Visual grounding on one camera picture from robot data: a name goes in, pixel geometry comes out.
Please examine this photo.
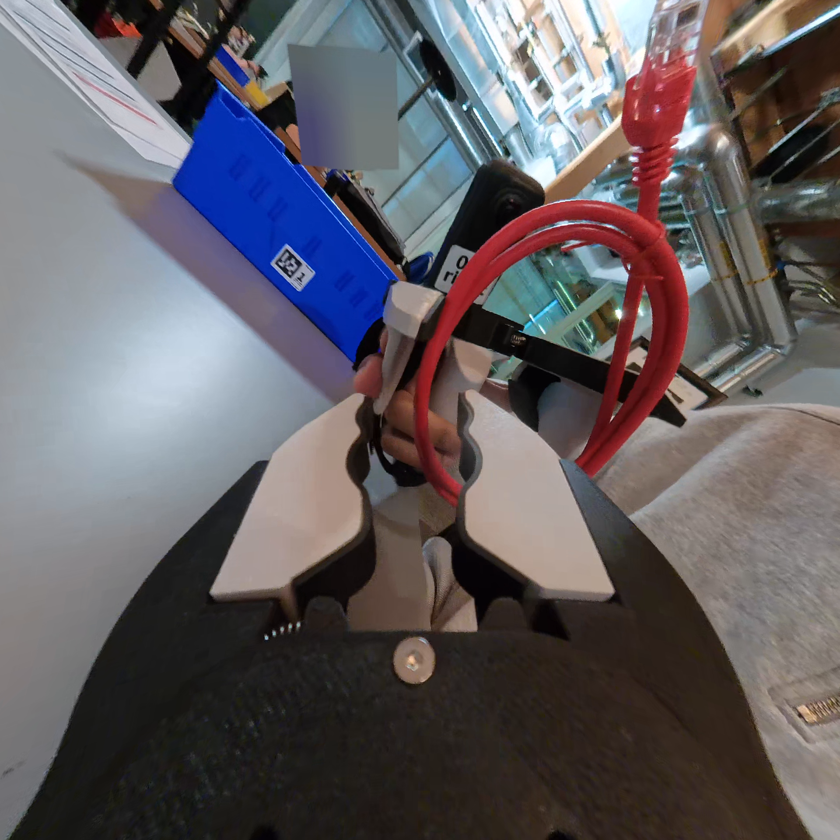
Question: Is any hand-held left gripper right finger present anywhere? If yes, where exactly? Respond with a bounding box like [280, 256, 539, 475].
[455, 390, 616, 603]

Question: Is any metal storage rack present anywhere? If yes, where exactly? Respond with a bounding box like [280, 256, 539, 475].
[712, 0, 840, 224]

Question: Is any black round-base pole stand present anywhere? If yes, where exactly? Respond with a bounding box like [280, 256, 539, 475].
[394, 36, 459, 120]

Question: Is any dark framed board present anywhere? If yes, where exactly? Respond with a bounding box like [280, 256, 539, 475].
[639, 336, 729, 410]

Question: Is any person's right hand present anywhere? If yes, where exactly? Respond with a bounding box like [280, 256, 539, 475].
[353, 354, 463, 475]

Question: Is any white paper sheet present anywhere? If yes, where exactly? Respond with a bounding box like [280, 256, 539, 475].
[0, 0, 195, 169]

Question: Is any silver ventilation pipe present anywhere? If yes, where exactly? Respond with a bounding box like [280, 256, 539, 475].
[669, 125, 799, 395]

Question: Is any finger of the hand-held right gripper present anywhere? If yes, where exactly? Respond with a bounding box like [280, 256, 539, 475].
[591, 366, 689, 429]

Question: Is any blue plastic bin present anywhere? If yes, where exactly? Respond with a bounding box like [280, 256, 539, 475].
[172, 80, 405, 363]

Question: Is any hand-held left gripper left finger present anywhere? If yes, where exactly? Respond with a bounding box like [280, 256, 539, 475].
[210, 395, 378, 602]

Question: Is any red network cable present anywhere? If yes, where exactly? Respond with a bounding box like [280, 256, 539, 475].
[413, 0, 711, 508]

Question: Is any wooden beam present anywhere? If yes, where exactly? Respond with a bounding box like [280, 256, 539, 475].
[543, 112, 635, 202]

